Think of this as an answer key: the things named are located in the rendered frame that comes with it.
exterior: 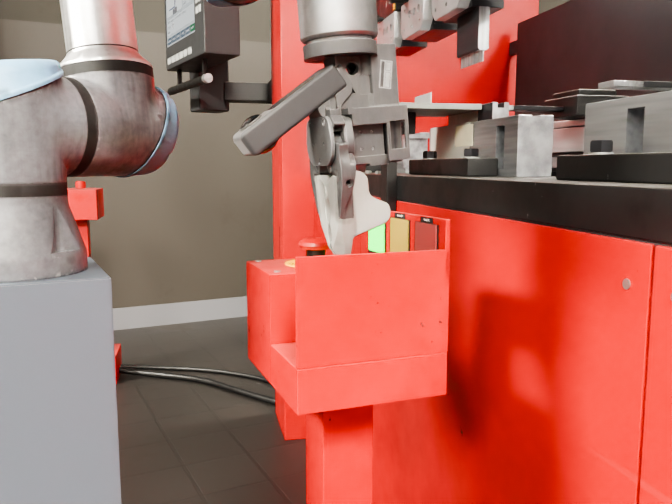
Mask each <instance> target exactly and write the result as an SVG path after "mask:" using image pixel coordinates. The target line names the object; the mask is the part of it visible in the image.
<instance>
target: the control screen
mask: <svg viewBox="0 0 672 504"><path fill-rule="evenodd" d="M166 16H167V47H169V46H171V45H173V44H174V43H176V42H178V41H179V40H181V39H183V38H185V37H186V36H188V35H190V34H191V33H193V32H195V18H194V0H166ZM173 22H174V28H173V29H172V23H173Z"/></svg>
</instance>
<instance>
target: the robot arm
mask: <svg viewBox="0 0 672 504"><path fill-rule="evenodd" d="M297 7H298V18H299V30H300V41H301V42H302V43H303V44H305V46H303V56H304V62H306V63H315V64H324V68H322V69H320V70H318V71H316V72H315V73H314V74H312V75H311V76H310V77H309V78H307V79H306V80H305V81H303V82H302V83H301V84H299V85H298V86H297V87H296V88H294V89H293V90H292V91H290V92H289V93H288V94H286V95H285V96H284V97H283V98H281V99H280V100H279V101H277V102H276V103H275V104H273V105H272V106H271V107H270V108H268V109H267V110H266V111H264V112H263V113H262V114H257V115H252V116H250V117H248V118H247V119H246V120H245V121H244V122H243V123H242V125H241V128H240V129H239V130H240V131H238V132H237V133H236V134H235V135H234V136H233V141H234V143H235V144H236V146H237V147H238V148H239V150H240V151H241V152H242V154H243V155H245V156H255V155H259V154H265V153H267V152H269V151H271V150H272V149H273V148H274V147H275V146H276V144H277V142H278V140H279V139H280V138H281V137H282V136H283V135H285V134H286V133H287V132H288V131H290V130H291V129H292V128H294V127H295V126H296V125H297V124H299V123H300V122H301V121H302V120H304V119H305V118H306V117H308V116H309V118H310V119H309V120H308V122H307V151H308V155H309V165H310V177H311V184H312V189H313V194H314V199H315V203H316V208H317V212H318V214H319V217H320V221H321V225H322V228H323V232H324V234H325V237H326V240H327V243H328V246H329V248H330V250H331V251H332V253H333V254H334V255H343V254H351V250H352V243H353V238H354V237H356V236H358V235H360V234H362V233H365V232H367V231H369V230H372V229H374V228H376V227H379V226H381V225H383V224H385V223H386V222H387V221H388V220H389V218H390V213H391V212H390V207H389V205H388V204H387V203H386V202H384V201H381V200H379V199H376V198H374V197H372V196H371V195H370V193H369V185H368V179H367V177H366V175H365V174H364V173H363V172H361V171H357V170H356V165H366V166H375V165H386V164H389V162H399V161H402V160H404V159H411V158H410V141H409V125H408V109H407V105H399V93H398V78H397V62H396V46H395V44H377V41H376V40H374V39H375V38H376V37H377V35H378V23H377V7H376V0H297ZM60 8H61V15H62V23H63V31H64V38H65V46H66V54H67V55H66V57H65V58H64V59H63V61H62V62H61V63H59V62H58V61H55V60H49V59H10V60H0V283H3V282H20V281H31V280H41V279H49V278H56V277H62V276H67V275H72V274H76V273H80V272H82V271H85V270H87V269H88V259H87V249H86V246H85V244H84V241H83V239H82V236H81V234H80V231H79V229H78V226H77V224H76V221H75V219H74V216H73V214H72V211H71V209H70V206H69V202H68V190H67V177H98V176H116V177H119V178H127V177H131V176H134V175H145V174H149V173H152V172H154V171H156V170H157V169H159V168H160V167H161V166H162V165H163V164H164V163H165V162H166V161H167V159H168V156H169V154H170V153H172V151H173V149H174V147H175V144H176V141H177V136H178V129H179V118H178V112H177V108H176V105H175V103H174V101H173V99H171V98H169V94H168V93H166V92H165V91H163V90H162V89H161V88H159V87H156V86H155V83H154V75H153V67H152V65H151V64H150V63H149V62H148V61H147V60H146V59H144V58H143V57H142V56H141V55H140V54H139V53H138V45H137V37H136V29H135V21H134V13H133V5H132V0H60ZM346 69H347V70H346ZM403 121H404V137H405V148H403V146H402V128H401V125H402V124H403Z"/></svg>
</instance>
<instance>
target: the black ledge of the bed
mask: <svg viewBox="0 0 672 504"><path fill-rule="evenodd" d="M364 174H365V175H366V177H367V179H368V185H369V193H370V195H373V196H379V197H381V174H376V173H364ZM397 200H403V201H409V202H415V203H421V204H428V205H434V206H440V207H446V208H452V209H458V210H464V211H470V212H476V213H482V214H488V215H494V216H500V217H506V218H513V219H519V220H525V221H531V222H537V223H543V224H549V225H555V226H561V227H567V228H573V229H579V230H585V231H591V232H598V233H604V234H610V235H616V236H622V237H628V238H634V239H640V240H646V241H652V242H658V243H664V244H670V245H672V184H648V183H622V182H596V181H570V180H557V179H556V177H554V176H551V177H500V176H489V177H466V176H440V175H414V174H409V173H397Z"/></svg>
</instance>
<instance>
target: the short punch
mask: <svg viewBox="0 0 672 504"><path fill-rule="evenodd" d="M489 14H490V7H485V6H479V7H477V8H475V9H473V10H472V11H470V12H468V13H466V14H464V15H463V16H461V17H459V18H457V58H461V69H463V68H466V67H468V66H471V65H474V64H477V63H479V62H482V61H484V51H485V50H487V49H488V48H489Z"/></svg>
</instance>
